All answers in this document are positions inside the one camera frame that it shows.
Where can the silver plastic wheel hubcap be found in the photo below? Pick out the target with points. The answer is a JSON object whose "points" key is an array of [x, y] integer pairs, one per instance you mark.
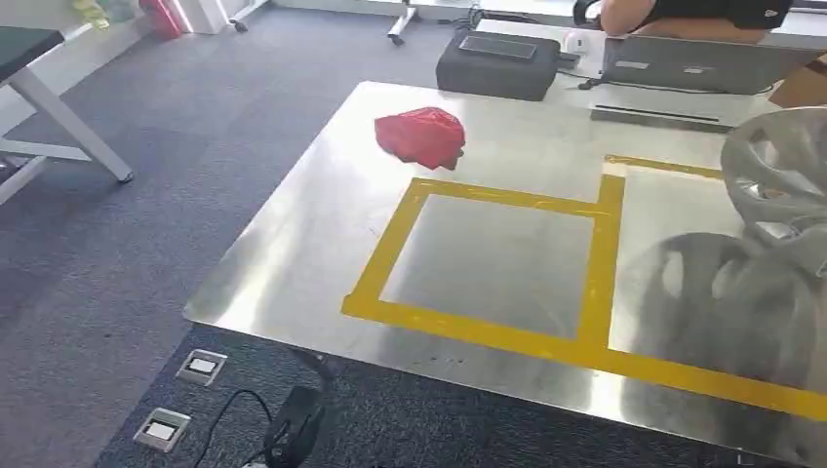
{"points": [[736, 174]]}

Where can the red crumpled plastic part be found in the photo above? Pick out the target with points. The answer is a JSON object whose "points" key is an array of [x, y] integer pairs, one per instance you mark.
{"points": [[423, 136]]}

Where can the black case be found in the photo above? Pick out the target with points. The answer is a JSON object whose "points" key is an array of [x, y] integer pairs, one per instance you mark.
{"points": [[497, 77]]}

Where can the white furniture leg with caster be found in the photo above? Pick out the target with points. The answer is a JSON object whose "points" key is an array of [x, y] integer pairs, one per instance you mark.
{"points": [[402, 22]]}

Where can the steel floor socket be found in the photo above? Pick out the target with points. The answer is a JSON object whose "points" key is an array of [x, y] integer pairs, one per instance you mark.
{"points": [[201, 367], [161, 430]]}

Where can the white mouse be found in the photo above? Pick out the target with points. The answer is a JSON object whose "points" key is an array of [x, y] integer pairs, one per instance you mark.
{"points": [[577, 42]]}

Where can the dark flat bar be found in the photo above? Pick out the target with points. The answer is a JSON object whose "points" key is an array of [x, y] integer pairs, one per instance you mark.
{"points": [[659, 118]]}

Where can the grey laptop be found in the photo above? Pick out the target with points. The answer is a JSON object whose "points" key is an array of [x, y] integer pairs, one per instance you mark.
{"points": [[698, 64]]}

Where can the red canister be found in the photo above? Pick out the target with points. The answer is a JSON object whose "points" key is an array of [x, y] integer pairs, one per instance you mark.
{"points": [[161, 18]]}

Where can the person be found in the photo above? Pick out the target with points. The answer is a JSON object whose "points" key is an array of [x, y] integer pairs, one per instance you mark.
{"points": [[717, 13]]}

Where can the brown cardboard box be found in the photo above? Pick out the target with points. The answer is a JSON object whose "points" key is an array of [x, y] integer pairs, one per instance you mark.
{"points": [[804, 84]]}

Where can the dark table with white legs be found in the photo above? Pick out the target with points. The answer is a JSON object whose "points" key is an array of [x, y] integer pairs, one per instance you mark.
{"points": [[26, 48]]}

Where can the yellow tape frame lines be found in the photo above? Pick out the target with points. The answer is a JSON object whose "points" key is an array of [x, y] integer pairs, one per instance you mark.
{"points": [[601, 258]]}

